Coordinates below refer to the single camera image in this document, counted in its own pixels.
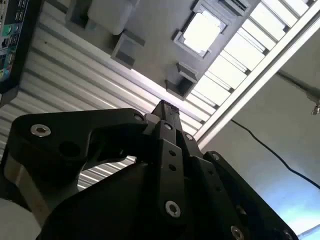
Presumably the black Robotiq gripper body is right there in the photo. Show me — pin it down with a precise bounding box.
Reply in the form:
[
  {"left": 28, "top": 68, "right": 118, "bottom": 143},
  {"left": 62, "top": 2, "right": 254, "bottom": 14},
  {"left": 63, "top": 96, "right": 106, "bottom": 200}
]
[{"left": 36, "top": 161, "right": 191, "bottom": 240}]

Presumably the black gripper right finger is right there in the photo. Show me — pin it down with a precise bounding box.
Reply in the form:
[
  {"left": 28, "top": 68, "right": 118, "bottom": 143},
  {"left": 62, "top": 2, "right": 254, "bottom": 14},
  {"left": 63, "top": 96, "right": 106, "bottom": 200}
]
[{"left": 174, "top": 129, "right": 300, "bottom": 240}]

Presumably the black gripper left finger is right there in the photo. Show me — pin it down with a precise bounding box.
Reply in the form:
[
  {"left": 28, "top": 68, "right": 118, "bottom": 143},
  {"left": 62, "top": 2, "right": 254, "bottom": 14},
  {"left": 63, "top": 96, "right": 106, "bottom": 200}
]
[{"left": 1, "top": 99, "right": 189, "bottom": 225}]

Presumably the square silver CPU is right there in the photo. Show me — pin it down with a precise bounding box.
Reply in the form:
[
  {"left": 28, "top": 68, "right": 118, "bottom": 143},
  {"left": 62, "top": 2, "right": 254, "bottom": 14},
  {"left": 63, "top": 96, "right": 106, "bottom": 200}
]
[{"left": 181, "top": 10, "right": 225, "bottom": 58}]

